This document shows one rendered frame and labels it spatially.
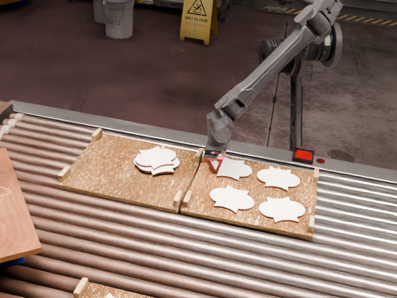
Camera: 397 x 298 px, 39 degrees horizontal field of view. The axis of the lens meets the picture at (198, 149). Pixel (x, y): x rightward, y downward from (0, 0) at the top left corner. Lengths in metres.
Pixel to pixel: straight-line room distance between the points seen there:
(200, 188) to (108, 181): 0.30
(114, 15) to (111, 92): 1.16
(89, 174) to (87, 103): 2.46
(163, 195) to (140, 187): 0.08
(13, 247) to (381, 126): 3.40
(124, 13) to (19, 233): 4.09
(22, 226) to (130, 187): 0.43
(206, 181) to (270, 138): 2.17
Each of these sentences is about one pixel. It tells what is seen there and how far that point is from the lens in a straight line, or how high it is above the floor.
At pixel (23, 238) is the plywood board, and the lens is 1.51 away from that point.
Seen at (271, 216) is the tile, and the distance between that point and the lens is 1.75.
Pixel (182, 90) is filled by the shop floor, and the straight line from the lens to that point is 4.54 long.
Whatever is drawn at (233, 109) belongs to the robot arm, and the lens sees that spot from 1.82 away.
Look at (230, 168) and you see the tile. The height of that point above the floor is 0.94.
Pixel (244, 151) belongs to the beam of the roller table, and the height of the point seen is 0.92.
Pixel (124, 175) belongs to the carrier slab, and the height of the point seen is 0.94.
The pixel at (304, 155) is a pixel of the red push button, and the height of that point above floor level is 0.93.
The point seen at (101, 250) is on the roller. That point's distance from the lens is 1.64.
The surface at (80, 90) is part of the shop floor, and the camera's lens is 4.53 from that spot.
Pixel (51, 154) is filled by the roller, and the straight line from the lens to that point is 2.05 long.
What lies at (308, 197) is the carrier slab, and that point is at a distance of 1.88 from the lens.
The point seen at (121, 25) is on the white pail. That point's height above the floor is 0.13.
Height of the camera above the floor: 2.03
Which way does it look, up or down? 32 degrees down
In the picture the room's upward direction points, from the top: 4 degrees clockwise
